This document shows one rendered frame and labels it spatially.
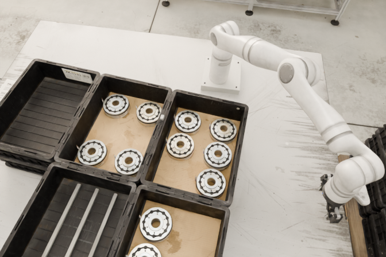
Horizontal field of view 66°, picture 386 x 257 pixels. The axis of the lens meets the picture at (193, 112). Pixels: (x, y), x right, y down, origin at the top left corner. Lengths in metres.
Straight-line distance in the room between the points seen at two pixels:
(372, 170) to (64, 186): 0.94
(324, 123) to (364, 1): 2.96
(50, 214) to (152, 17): 2.22
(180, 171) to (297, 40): 2.10
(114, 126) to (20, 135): 0.35
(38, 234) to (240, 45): 0.91
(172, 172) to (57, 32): 1.11
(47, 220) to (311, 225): 0.93
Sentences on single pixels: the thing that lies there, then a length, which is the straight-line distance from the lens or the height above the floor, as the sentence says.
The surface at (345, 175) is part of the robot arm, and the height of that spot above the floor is 1.18.
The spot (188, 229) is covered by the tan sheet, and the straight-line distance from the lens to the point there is 1.03.
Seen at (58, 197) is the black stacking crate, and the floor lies 0.83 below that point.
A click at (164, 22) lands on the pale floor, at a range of 2.92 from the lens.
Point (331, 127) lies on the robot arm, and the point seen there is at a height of 1.20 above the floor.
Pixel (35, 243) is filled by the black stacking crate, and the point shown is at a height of 0.83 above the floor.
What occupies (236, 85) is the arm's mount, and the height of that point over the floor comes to 0.74.
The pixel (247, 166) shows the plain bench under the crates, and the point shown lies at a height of 0.70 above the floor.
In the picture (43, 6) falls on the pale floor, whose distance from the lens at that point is 3.36.
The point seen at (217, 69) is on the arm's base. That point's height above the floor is 0.85.
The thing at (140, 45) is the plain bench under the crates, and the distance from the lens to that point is 1.67.
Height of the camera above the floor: 1.83
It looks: 56 degrees down
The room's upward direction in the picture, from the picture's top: 3 degrees clockwise
